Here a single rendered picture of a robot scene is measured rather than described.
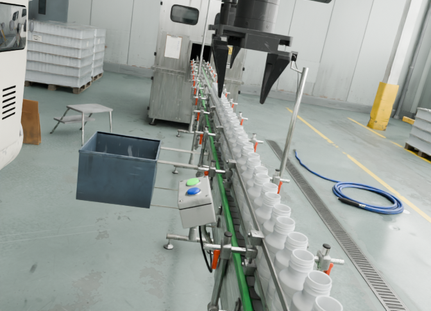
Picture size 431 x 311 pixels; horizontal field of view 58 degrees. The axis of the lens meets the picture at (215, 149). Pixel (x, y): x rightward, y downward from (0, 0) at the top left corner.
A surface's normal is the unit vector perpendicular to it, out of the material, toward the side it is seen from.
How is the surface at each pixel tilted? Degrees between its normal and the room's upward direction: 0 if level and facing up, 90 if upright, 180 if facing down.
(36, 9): 90
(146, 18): 90
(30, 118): 102
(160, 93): 90
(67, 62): 89
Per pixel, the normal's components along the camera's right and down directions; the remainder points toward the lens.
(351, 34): 0.07, 0.29
